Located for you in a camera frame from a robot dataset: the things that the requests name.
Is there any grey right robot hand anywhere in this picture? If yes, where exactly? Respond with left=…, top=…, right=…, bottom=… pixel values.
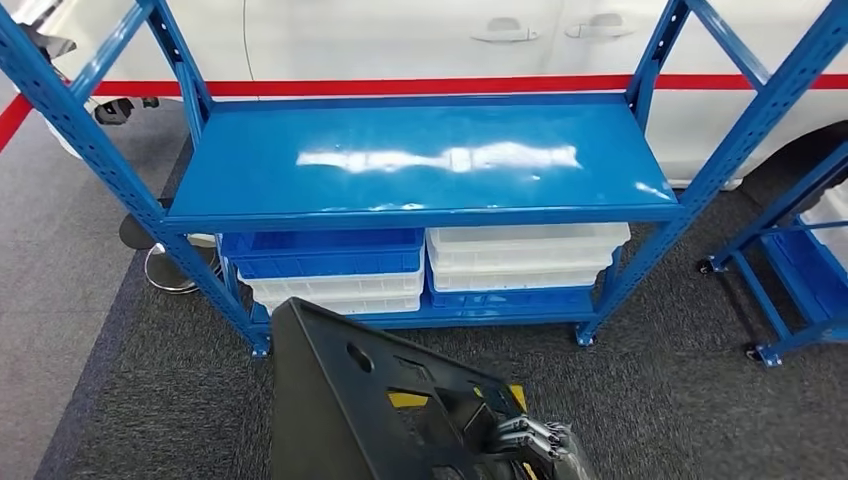
left=486, top=415, right=598, bottom=480

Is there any black plastic plate bracket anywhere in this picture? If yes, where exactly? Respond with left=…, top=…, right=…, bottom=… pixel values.
left=270, top=296, right=531, bottom=480

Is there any blue metal shelf rack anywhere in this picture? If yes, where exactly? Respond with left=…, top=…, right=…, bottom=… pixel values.
left=0, top=0, right=848, bottom=360
left=696, top=139, right=848, bottom=370

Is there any yellow floor tape square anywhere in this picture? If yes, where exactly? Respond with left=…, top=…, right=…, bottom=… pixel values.
left=387, top=384, right=530, bottom=413

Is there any blue plastic bin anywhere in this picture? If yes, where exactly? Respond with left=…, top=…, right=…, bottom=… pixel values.
left=425, top=264, right=598, bottom=313
left=220, top=228, right=426, bottom=280

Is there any white plastic bin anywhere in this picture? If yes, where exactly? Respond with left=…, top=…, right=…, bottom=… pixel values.
left=798, top=180, right=848, bottom=270
left=426, top=223, right=631, bottom=257
left=254, top=294, right=423, bottom=317
left=238, top=268, right=426, bottom=303
left=432, top=267, right=602, bottom=293
left=429, top=248, right=616, bottom=274

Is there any red barrier belt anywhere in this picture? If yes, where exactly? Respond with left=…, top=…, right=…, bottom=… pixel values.
left=0, top=72, right=848, bottom=155

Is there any chrome barrier stanchion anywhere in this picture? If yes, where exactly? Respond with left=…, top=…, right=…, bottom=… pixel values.
left=144, top=233, right=221, bottom=297

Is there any white car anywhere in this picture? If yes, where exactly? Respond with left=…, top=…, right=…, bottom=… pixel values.
left=13, top=0, right=848, bottom=207

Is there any black barrier stanchion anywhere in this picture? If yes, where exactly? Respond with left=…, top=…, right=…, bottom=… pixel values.
left=119, top=197, right=175, bottom=252

